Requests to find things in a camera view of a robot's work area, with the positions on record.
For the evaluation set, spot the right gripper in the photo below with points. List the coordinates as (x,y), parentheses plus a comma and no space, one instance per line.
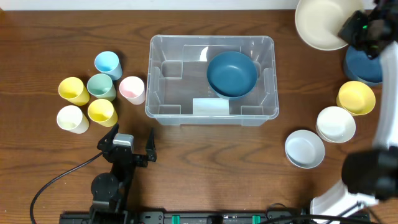
(351,33)

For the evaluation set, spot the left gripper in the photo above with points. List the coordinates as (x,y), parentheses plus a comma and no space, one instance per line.
(140,162)

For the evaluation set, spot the dark blue bowl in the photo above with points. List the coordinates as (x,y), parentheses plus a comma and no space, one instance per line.
(358,66)
(231,75)

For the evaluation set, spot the beige large bowl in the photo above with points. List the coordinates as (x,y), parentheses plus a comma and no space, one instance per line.
(319,21)

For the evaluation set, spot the yellow small bowl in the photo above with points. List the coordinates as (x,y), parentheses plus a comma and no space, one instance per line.
(356,97)

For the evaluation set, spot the white small bowl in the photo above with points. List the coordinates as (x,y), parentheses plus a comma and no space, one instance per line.
(335,124)

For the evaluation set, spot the light grey small bowl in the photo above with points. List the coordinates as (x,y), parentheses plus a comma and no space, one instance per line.
(304,149)

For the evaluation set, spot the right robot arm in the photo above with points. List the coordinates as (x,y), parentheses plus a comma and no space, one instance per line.
(367,177)

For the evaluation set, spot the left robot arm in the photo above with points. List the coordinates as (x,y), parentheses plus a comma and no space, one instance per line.
(110,189)

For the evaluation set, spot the clear plastic storage container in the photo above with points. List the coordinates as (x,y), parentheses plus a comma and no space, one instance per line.
(177,75)

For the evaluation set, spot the yellow cup near front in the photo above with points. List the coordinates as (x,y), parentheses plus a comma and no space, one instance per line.
(103,112)

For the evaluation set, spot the yellow cup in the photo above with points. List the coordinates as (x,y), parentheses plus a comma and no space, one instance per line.
(73,90)
(103,112)

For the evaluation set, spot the pink cup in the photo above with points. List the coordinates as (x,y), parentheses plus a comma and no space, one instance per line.
(133,89)

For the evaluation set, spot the cream white cup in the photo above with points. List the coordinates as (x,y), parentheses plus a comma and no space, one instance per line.
(72,119)

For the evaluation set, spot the green cup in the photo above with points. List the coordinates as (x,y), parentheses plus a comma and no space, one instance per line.
(101,86)

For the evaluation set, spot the yellow cup far left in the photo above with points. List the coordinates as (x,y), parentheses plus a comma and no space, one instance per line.
(73,90)

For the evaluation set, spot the light blue cup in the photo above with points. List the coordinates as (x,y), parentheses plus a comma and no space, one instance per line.
(108,62)

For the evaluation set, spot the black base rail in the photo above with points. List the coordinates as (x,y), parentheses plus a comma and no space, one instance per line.
(199,217)

